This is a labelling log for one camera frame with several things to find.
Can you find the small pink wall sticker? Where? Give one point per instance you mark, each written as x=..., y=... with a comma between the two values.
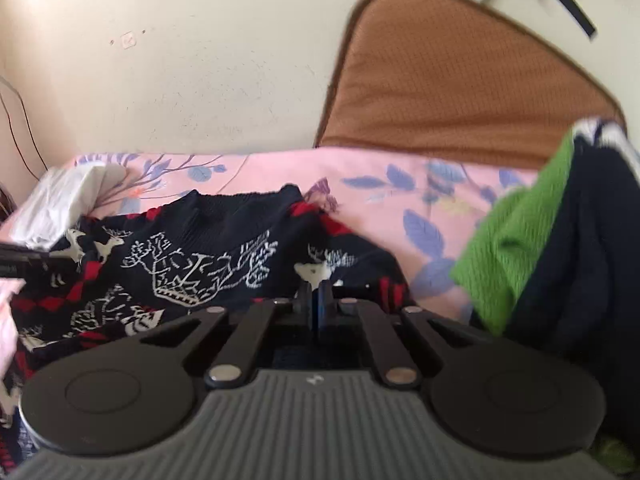
x=127, y=39

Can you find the white cloth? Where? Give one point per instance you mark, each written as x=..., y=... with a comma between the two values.
x=60, y=205

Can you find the green and navy knit garment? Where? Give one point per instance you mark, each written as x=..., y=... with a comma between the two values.
x=560, y=240

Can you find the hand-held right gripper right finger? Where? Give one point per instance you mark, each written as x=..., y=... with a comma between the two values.
x=328, y=306

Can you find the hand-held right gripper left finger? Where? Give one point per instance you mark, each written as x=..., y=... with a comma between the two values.
x=304, y=306

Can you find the pink floral bedsheet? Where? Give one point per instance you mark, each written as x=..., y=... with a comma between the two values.
x=400, y=195

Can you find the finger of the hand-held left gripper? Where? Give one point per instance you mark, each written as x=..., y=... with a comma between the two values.
x=30, y=260

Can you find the black red patterned knit sweater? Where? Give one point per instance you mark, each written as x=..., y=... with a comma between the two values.
x=210, y=260

